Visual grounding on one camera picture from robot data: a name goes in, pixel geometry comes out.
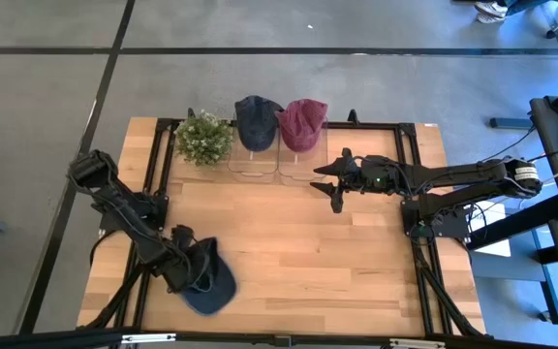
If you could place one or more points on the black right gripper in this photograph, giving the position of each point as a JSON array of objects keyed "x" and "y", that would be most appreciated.
[{"x": 371, "y": 177}]

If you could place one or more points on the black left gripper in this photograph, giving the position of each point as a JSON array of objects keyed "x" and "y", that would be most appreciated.
[{"x": 181, "y": 264}]

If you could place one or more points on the dark navy baseball cap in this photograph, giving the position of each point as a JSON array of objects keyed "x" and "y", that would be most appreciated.
[{"x": 218, "y": 286}]

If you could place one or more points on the maroon baseball cap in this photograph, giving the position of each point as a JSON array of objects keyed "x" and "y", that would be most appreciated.
[{"x": 302, "y": 125}]

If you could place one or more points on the grey-blue baseball cap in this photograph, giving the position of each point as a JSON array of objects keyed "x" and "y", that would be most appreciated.
[{"x": 257, "y": 123}]

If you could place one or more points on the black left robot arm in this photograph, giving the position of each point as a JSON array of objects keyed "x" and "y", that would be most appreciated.
[{"x": 129, "y": 218}]

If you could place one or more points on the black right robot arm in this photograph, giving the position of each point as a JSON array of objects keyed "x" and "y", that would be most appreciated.
[{"x": 463, "y": 172}]

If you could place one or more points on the green potted plant white flowers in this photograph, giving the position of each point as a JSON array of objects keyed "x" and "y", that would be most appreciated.
[{"x": 205, "y": 138}]

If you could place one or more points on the black beam with silver brackets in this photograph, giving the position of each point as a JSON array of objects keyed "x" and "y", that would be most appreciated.
[{"x": 66, "y": 338}]

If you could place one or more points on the blue floor bar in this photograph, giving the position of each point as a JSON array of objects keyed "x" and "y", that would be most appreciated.
[{"x": 509, "y": 123}]

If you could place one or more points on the black diagonal beam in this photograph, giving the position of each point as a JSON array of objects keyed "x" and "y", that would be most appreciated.
[{"x": 516, "y": 223}]

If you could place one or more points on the person's shoe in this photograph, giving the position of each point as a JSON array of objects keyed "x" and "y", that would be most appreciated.
[
  {"x": 491, "y": 8},
  {"x": 488, "y": 19}
]

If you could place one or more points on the person's leg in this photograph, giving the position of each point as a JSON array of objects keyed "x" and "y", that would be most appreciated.
[{"x": 521, "y": 5}]

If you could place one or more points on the black frame clamp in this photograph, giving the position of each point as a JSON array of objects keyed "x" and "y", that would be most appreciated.
[
  {"x": 353, "y": 117},
  {"x": 191, "y": 113}
]

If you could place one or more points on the black aluminium table frame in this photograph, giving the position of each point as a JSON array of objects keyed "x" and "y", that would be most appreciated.
[{"x": 381, "y": 125}]

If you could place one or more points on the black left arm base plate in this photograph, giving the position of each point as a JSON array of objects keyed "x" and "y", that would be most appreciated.
[{"x": 109, "y": 224}]

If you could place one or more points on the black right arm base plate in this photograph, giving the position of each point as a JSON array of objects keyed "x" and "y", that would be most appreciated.
[{"x": 455, "y": 225}]

